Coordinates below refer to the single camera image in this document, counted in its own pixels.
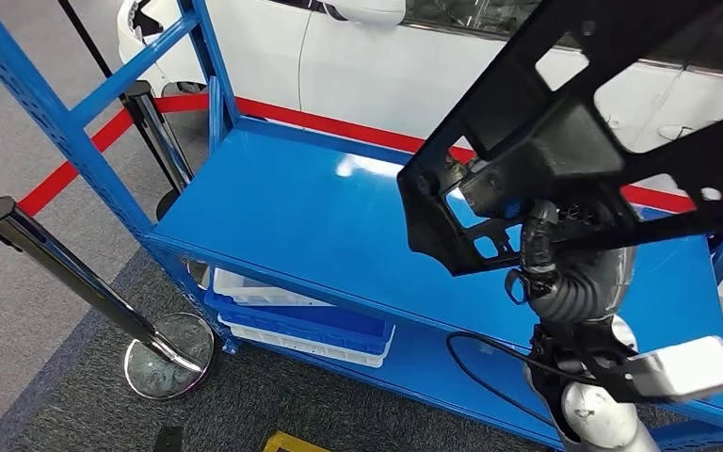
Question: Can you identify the blue plastic crate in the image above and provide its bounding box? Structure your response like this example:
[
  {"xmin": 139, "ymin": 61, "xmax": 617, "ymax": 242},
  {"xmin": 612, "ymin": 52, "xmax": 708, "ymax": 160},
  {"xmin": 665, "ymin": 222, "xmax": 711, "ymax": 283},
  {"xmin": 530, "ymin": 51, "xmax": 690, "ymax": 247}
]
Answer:
[{"xmin": 203, "ymin": 289, "xmax": 395, "ymax": 356}]

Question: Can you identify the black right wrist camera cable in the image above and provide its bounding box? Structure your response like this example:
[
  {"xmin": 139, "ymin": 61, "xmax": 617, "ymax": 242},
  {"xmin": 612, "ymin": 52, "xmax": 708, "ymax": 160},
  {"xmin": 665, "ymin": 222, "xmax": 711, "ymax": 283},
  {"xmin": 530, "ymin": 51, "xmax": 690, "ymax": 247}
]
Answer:
[{"xmin": 445, "ymin": 331, "xmax": 600, "ymax": 428}]

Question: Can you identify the chrome stanchion with black cap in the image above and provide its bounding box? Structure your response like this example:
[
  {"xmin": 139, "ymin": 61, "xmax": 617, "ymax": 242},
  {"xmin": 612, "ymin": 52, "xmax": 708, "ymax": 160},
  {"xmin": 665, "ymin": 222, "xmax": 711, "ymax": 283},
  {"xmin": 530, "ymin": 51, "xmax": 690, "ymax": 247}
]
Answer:
[
  {"xmin": 0, "ymin": 196, "xmax": 217, "ymax": 401},
  {"xmin": 122, "ymin": 79, "xmax": 196, "ymax": 220}
]

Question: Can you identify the white plastic crate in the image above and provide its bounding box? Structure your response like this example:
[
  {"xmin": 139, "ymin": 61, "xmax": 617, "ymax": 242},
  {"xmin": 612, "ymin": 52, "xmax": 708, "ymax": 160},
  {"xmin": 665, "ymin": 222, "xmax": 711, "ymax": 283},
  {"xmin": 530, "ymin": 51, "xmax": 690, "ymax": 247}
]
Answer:
[
  {"xmin": 211, "ymin": 267, "xmax": 334, "ymax": 308},
  {"xmin": 217, "ymin": 315, "xmax": 388, "ymax": 369}
]

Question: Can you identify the white car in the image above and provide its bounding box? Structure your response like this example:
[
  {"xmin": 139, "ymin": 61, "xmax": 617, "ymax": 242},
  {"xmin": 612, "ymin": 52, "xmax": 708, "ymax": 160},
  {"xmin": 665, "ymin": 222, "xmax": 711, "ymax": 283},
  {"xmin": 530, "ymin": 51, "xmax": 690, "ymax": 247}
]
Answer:
[{"xmin": 117, "ymin": 0, "xmax": 723, "ymax": 338}]

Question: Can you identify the thin black pole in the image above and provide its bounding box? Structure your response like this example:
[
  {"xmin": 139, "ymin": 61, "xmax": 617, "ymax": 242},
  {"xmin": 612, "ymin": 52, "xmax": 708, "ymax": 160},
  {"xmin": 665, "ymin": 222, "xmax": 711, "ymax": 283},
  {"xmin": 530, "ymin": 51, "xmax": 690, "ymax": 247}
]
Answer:
[{"xmin": 56, "ymin": 0, "xmax": 129, "ymax": 101}]

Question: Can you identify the black plastic frame part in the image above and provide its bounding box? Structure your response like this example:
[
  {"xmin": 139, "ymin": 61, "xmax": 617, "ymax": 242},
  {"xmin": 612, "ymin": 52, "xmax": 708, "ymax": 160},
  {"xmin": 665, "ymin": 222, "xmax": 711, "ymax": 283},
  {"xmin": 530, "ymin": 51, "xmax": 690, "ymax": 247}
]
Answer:
[{"xmin": 396, "ymin": 0, "xmax": 723, "ymax": 278}]

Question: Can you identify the yellow floor tape square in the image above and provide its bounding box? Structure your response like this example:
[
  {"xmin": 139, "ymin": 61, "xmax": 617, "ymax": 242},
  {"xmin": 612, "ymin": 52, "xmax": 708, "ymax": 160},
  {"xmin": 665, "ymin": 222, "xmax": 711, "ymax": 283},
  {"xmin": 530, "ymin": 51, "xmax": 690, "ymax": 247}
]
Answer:
[{"xmin": 263, "ymin": 430, "xmax": 331, "ymax": 452}]

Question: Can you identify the red barrier belt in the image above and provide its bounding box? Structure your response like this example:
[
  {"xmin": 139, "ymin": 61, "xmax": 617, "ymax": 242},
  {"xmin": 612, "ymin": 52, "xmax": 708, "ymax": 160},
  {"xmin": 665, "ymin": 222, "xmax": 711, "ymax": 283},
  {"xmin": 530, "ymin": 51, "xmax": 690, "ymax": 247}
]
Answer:
[{"xmin": 17, "ymin": 93, "xmax": 723, "ymax": 235}]

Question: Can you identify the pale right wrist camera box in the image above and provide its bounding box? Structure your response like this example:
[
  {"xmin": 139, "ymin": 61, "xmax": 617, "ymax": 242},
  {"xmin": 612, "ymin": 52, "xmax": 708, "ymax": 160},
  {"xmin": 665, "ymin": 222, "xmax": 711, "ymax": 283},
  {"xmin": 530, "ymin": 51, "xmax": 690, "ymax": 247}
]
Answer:
[{"xmin": 623, "ymin": 335, "xmax": 723, "ymax": 404}]

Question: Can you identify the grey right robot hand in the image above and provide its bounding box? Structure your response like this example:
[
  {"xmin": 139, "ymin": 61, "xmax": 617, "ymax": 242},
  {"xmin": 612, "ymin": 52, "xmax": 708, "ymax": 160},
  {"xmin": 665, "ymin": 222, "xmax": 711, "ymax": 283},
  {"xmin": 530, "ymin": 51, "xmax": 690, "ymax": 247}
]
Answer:
[{"xmin": 505, "ymin": 199, "xmax": 607, "ymax": 306}]

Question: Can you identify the black robot foot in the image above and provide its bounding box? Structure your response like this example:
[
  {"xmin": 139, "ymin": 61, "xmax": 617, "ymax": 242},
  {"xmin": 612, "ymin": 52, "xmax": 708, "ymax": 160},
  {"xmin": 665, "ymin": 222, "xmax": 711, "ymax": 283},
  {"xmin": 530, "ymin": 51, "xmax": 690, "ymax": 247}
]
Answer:
[{"xmin": 152, "ymin": 426, "xmax": 185, "ymax": 452}]

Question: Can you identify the blue metal shelf rack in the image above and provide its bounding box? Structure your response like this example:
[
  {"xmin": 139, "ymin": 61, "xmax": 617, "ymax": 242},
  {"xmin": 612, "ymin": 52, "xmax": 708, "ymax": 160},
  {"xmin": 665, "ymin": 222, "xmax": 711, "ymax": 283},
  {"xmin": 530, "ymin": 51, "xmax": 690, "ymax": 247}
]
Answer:
[{"xmin": 0, "ymin": 0, "xmax": 723, "ymax": 452}]

